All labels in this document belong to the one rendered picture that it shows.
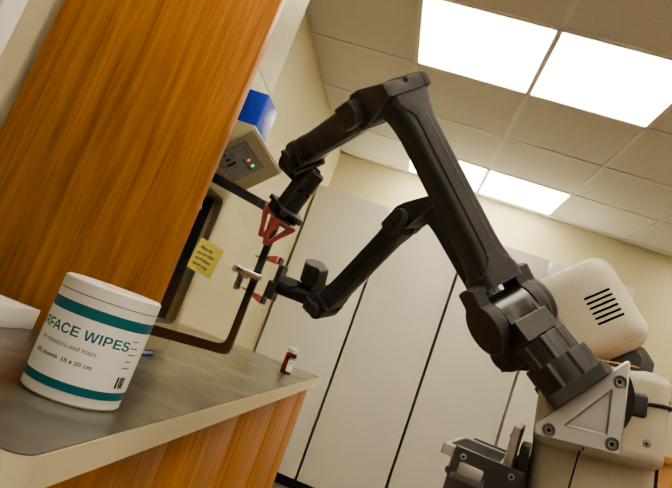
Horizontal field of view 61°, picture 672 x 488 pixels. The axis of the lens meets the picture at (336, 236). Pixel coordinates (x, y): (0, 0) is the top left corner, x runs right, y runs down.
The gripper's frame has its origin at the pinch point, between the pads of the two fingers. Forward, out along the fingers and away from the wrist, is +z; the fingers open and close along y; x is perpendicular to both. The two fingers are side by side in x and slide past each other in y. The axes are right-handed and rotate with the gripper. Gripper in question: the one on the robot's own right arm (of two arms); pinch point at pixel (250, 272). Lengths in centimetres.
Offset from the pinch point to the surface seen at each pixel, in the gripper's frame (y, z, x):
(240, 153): 24.7, 5.1, 31.3
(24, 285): -21, 30, 48
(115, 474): -34, -15, 80
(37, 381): -24, -5, 91
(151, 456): -34, -16, 69
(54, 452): -25, -18, 105
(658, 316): 93, -233, -314
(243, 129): 28.4, 3.6, 39.5
